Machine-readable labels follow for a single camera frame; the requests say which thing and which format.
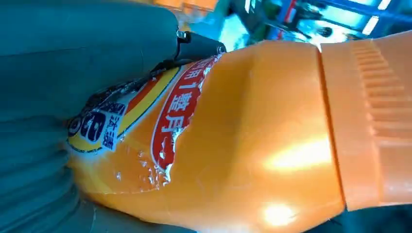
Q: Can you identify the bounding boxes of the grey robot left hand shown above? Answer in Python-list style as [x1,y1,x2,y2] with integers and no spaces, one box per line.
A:
[0,0,227,123]

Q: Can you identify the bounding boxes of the orange plastic bottle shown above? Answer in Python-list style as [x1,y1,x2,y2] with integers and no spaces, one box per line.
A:
[66,30,412,233]

